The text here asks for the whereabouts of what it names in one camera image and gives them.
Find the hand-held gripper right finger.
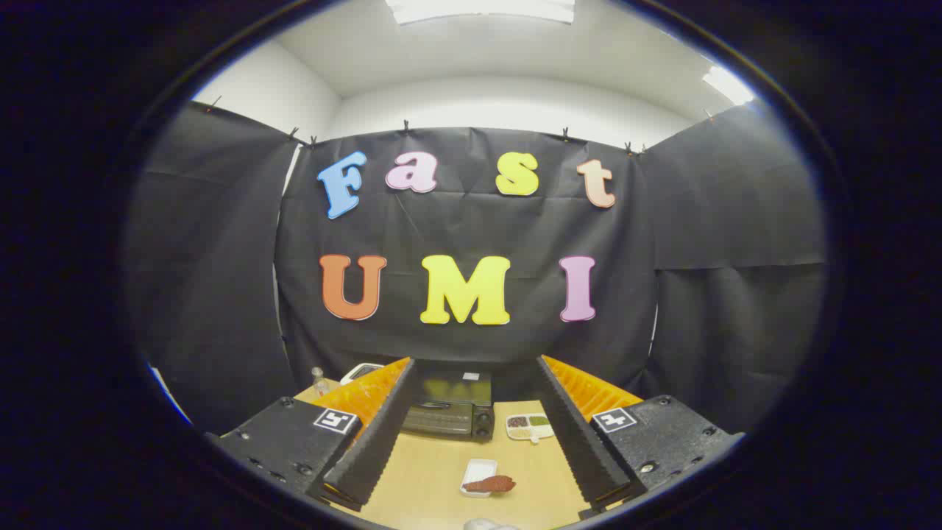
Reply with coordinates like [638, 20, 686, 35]
[535, 355, 744, 520]

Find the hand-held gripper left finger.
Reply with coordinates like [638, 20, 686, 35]
[206, 357, 419, 512]

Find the ceiling light panel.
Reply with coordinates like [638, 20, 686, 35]
[385, 0, 576, 25]
[701, 65, 757, 106]

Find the black toaster oven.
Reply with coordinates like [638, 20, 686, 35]
[401, 361, 495, 442]

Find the white divided dish with beans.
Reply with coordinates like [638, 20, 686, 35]
[505, 414, 554, 445]

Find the small white rectangular tray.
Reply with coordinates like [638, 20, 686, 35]
[461, 459, 498, 498]

